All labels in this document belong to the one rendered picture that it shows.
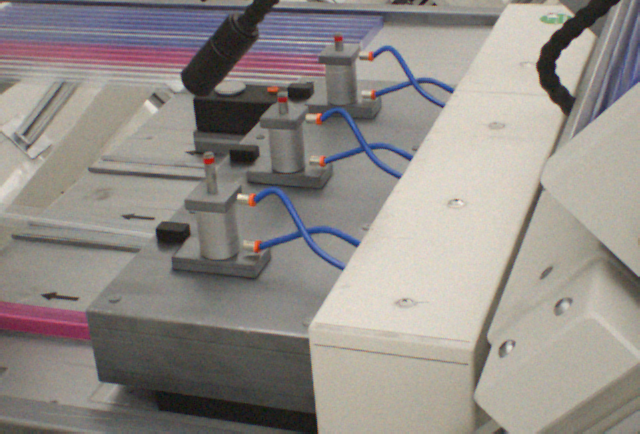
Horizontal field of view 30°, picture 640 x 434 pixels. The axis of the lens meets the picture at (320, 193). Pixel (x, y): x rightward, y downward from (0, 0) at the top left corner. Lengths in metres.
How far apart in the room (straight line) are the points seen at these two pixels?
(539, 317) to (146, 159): 0.51
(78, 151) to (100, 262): 1.09
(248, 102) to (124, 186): 0.11
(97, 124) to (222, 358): 1.26
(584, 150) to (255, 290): 0.25
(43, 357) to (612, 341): 0.38
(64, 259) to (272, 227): 0.18
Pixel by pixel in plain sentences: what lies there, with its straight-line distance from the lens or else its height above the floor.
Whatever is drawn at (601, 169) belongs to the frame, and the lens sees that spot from 0.46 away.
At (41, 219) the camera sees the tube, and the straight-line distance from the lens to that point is 0.86.
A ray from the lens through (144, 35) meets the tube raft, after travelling 1.21.
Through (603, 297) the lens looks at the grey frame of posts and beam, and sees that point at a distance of 0.47.
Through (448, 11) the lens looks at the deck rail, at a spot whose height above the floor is 1.12.
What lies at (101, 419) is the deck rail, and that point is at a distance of 0.65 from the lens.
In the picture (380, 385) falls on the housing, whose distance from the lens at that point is 0.58.
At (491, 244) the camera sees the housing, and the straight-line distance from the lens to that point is 0.63.
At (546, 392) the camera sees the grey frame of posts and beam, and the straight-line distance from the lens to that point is 0.48.
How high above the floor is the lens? 1.59
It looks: 33 degrees down
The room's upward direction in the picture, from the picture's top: 46 degrees clockwise
